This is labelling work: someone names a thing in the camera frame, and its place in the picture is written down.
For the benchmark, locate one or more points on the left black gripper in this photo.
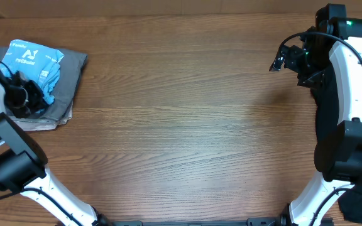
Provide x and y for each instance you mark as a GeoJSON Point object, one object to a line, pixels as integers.
{"type": "Point", "coordinates": [38, 102]}

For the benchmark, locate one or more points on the light blue printed t-shirt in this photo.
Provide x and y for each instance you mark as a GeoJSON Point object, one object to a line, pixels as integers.
{"type": "Point", "coordinates": [38, 63]}

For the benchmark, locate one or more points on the folded beige cloth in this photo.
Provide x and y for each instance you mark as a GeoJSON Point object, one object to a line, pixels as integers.
{"type": "Point", "coordinates": [42, 124]}

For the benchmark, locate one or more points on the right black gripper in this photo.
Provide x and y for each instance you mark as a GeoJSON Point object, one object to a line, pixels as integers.
{"type": "Point", "coordinates": [315, 80]}

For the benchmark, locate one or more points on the black polo shirt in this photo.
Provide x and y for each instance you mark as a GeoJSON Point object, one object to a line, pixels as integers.
{"type": "Point", "coordinates": [338, 153]}

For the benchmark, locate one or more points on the folded grey trousers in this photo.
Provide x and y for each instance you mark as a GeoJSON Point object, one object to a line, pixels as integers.
{"type": "Point", "coordinates": [71, 66]}

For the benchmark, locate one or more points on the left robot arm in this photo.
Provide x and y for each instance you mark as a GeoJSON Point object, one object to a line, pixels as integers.
{"type": "Point", "coordinates": [24, 165]}

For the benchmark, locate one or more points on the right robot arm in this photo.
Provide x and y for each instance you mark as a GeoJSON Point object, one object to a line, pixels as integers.
{"type": "Point", "coordinates": [329, 63]}

